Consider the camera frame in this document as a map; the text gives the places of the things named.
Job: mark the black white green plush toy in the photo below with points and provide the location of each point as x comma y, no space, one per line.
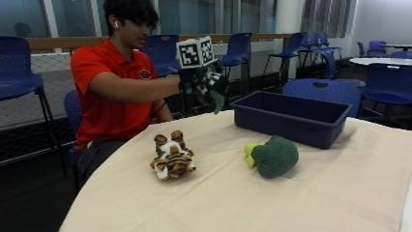
216,98

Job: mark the white marker cube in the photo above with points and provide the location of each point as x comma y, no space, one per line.
196,53

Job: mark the blue chair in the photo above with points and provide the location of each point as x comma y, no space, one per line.
163,53
19,77
388,84
325,93
72,111
319,43
373,48
288,47
237,48

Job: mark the dark blue plastic bin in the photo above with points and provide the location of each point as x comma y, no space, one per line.
292,119

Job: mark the tiger plush toy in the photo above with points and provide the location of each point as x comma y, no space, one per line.
172,157

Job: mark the person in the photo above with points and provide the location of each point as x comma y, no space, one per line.
111,109

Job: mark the green broccoli plush toy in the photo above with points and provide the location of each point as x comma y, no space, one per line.
275,157

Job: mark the white earbud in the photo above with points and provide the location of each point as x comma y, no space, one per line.
116,23

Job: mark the beige tablecloth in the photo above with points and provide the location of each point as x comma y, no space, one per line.
257,193

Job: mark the wooden handrail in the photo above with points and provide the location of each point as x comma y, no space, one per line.
64,42

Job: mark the white round table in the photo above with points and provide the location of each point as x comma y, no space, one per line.
396,46
380,61

